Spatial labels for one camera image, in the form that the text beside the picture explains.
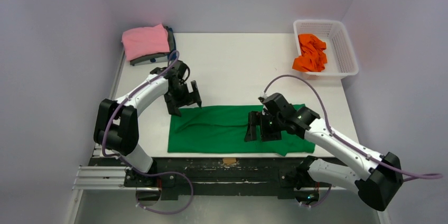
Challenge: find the green t shirt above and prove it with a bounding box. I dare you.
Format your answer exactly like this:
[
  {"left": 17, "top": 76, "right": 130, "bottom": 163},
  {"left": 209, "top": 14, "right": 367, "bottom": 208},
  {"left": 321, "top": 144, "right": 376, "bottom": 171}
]
[{"left": 167, "top": 105, "right": 315, "bottom": 156}]

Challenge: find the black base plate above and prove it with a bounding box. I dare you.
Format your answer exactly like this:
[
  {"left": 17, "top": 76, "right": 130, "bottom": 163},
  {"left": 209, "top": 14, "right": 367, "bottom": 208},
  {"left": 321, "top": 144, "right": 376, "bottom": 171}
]
[{"left": 87, "top": 157, "right": 362, "bottom": 201}]

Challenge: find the aluminium rail frame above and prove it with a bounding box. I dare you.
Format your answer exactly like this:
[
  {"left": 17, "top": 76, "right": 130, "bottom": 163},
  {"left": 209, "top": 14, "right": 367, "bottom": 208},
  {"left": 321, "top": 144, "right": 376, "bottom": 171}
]
[{"left": 71, "top": 165, "right": 383, "bottom": 192}]

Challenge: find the folded grey t shirt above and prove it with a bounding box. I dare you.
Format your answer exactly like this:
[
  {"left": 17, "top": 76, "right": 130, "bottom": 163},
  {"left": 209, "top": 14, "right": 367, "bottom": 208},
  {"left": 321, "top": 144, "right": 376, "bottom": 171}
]
[{"left": 129, "top": 25, "right": 176, "bottom": 66}]

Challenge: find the orange t shirt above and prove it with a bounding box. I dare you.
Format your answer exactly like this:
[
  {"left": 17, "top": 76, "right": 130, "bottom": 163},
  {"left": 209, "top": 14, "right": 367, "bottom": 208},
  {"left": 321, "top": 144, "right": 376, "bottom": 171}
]
[{"left": 292, "top": 33, "right": 328, "bottom": 72}]

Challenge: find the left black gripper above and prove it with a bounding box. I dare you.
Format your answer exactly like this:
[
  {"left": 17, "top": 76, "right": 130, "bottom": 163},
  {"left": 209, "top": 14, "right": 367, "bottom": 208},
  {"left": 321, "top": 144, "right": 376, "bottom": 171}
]
[{"left": 164, "top": 81, "right": 200, "bottom": 117}]

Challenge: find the brown tape piece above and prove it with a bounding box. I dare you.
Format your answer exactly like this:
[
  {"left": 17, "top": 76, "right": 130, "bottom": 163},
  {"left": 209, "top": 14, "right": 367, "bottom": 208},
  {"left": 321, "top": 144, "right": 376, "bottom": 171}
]
[{"left": 222, "top": 157, "right": 238, "bottom": 166}]

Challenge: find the white plastic basket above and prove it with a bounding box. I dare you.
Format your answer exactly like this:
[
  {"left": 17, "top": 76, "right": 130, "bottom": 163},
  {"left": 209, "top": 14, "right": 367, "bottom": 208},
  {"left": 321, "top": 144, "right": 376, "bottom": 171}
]
[{"left": 293, "top": 19, "right": 359, "bottom": 80}]

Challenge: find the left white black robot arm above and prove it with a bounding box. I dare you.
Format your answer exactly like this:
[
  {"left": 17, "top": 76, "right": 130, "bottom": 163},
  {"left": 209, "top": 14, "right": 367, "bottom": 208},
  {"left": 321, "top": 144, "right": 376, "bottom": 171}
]
[{"left": 94, "top": 60, "right": 202, "bottom": 186}]

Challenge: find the folded blue t shirt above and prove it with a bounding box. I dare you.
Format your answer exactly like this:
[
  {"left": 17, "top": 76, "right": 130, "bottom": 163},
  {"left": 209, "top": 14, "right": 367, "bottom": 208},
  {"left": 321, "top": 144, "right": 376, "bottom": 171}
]
[{"left": 150, "top": 25, "right": 177, "bottom": 63}]

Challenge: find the folded pink t shirt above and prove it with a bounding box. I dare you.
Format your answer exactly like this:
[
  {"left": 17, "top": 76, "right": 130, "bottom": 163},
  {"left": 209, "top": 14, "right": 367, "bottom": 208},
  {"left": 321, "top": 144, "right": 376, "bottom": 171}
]
[{"left": 122, "top": 24, "right": 170, "bottom": 61}]

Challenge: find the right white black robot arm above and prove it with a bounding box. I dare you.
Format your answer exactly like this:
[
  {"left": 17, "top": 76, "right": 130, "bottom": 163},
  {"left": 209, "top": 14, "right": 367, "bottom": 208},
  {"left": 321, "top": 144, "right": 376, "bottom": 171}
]
[{"left": 245, "top": 93, "right": 404, "bottom": 211}]

